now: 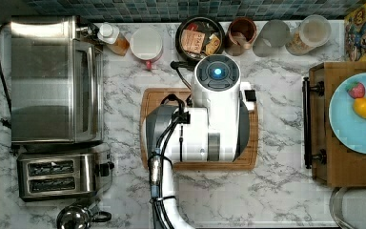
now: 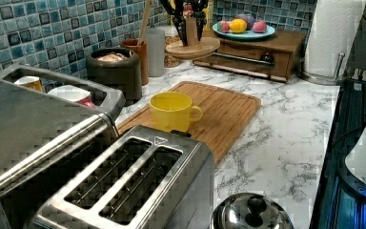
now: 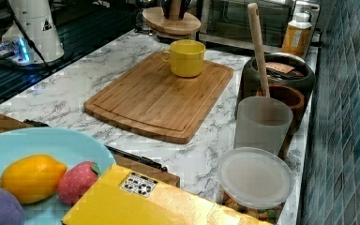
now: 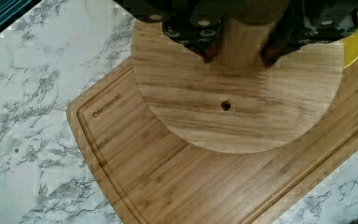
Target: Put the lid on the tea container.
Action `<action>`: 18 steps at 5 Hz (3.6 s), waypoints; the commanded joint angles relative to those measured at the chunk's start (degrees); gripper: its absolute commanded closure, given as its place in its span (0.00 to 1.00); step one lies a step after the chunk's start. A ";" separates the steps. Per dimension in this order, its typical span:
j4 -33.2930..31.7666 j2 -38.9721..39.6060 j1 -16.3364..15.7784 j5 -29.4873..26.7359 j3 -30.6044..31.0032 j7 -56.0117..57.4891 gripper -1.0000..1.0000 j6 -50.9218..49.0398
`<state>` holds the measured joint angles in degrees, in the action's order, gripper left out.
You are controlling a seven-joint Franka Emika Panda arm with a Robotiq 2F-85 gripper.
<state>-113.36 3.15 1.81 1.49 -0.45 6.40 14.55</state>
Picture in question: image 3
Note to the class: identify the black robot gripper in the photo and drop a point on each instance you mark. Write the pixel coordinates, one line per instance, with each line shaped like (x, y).
(174, 9)

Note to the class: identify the round wooden lid with knob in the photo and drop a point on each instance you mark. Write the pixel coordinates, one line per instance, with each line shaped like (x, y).
(154, 18)

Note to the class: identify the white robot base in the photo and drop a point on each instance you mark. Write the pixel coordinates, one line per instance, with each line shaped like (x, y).
(32, 39)

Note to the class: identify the dark tea container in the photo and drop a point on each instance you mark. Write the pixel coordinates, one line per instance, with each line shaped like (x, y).
(301, 78)

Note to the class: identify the cereal jar with white lid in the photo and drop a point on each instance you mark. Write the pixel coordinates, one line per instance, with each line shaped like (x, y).
(254, 182)

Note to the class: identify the yellow mug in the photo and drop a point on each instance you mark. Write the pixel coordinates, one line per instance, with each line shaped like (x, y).
(186, 57)

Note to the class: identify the stainless toaster oven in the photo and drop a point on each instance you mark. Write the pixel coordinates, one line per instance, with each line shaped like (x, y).
(226, 21)

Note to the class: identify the wooden spoon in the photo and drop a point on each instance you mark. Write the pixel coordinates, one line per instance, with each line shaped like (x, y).
(255, 29)

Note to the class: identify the bamboo cutting board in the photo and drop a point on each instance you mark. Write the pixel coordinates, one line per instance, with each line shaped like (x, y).
(151, 101)

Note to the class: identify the orange bottle white cap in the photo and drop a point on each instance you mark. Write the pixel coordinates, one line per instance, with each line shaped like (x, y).
(296, 35)

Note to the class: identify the frosted plastic cup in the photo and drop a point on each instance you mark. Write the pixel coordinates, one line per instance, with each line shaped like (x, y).
(262, 122)

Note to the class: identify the brown wooden utensil cup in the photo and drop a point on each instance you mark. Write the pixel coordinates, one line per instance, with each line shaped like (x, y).
(296, 102)

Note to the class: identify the yellow cereal box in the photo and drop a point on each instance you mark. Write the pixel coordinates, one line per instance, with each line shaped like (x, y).
(123, 197)

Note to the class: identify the toy strawberry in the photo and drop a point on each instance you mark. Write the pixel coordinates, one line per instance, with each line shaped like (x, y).
(77, 181)

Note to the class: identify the toy lemon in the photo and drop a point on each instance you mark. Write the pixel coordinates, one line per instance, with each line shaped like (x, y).
(32, 179)

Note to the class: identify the purple toy fruit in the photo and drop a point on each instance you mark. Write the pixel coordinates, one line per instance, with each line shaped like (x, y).
(11, 212)

